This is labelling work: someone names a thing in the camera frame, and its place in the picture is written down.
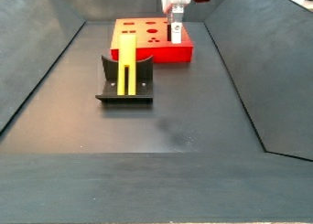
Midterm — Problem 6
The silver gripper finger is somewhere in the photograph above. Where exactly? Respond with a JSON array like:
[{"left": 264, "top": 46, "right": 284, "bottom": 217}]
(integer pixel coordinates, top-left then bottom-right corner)
[{"left": 169, "top": 5, "right": 183, "bottom": 44}]

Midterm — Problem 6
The yellow square-circle peg object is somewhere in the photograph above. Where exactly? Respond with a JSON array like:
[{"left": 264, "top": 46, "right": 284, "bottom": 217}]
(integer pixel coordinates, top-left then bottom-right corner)
[{"left": 117, "top": 34, "right": 136, "bottom": 95}]

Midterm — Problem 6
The dark robot arm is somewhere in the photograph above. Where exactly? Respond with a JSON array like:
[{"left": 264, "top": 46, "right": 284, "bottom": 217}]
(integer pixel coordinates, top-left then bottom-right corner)
[{"left": 161, "top": 0, "right": 210, "bottom": 44}]

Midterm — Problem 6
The red fixture block with holes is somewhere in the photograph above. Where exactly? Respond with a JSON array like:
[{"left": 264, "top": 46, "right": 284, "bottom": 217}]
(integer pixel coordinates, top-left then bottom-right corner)
[{"left": 109, "top": 17, "right": 192, "bottom": 63}]

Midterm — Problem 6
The black curved holder stand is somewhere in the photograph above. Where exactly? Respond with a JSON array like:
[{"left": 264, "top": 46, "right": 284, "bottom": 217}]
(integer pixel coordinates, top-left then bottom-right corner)
[{"left": 94, "top": 57, "right": 152, "bottom": 103}]

